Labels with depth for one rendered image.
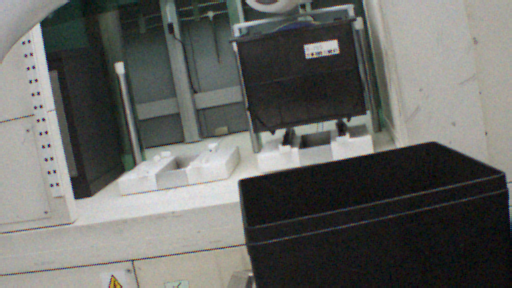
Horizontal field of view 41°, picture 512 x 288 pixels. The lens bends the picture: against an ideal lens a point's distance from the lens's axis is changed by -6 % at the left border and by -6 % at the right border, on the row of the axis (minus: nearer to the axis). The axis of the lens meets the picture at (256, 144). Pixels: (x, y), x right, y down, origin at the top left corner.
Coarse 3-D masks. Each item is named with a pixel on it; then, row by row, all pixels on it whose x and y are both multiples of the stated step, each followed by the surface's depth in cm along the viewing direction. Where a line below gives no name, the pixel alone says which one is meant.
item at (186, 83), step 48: (192, 0) 200; (240, 0) 194; (336, 0) 197; (144, 48) 204; (192, 48) 203; (144, 96) 206; (192, 96) 200; (240, 96) 202; (48, 144) 117; (144, 144) 208
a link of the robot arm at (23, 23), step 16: (0, 0) 54; (16, 0) 56; (32, 0) 58; (48, 0) 61; (64, 0) 65; (0, 16) 53; (16, 16) 56; (32, 16) 59; (0, 32) 53; (16, 32) 57; (0, 48) 53; (0, 64) 55
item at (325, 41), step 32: (256, 32) 151; (288, 32) 131; (320, 32) 130; (352, 32) 130; (256, 64) 133; (288, 64) 132; (320, 64) 132; (352, 64) 131; (256, 96) 134; (288, 96) 134; (320, 96) 133; (352, 96) 132; (256, 128) 135; (288, 128) 148
